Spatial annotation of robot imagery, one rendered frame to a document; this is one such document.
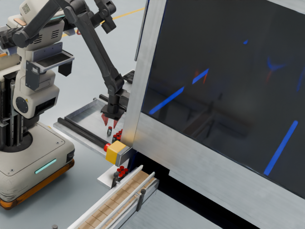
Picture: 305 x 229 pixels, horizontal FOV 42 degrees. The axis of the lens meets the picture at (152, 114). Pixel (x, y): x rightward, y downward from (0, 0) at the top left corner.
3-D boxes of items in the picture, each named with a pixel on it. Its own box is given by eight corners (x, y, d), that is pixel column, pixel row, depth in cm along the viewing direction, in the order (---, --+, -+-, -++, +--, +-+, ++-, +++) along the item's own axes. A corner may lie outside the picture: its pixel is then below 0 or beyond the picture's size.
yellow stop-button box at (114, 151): (127, 159, 174) (130, 147, 170) (117, 167, 169) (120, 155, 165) (113, 151, 177) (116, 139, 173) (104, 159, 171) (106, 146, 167)
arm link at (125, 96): (117, 74, 184) (107, 84, 178) (139, 83, 181) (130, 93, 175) (116, 94, 192) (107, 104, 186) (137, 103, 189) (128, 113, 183)
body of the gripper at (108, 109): (119, 120, 188) (121, 107, 184) (100, 113, 190) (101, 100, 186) (124, 113, 193) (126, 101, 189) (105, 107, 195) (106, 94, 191)
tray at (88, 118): (146, 131, 208) (147, 126, 206) (117, 153, 188) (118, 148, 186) (95, 103, 220) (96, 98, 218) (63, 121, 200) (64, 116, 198)
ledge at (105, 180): (138, 182, 178) (139, 179, 177) (122, 198, 168) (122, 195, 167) (114, 167, 183) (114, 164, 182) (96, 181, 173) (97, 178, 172)
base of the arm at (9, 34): (14, 28, 201) (-6, 33, 192) (23, 23, 196) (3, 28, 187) (21, 44, 203) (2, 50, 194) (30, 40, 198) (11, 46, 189)
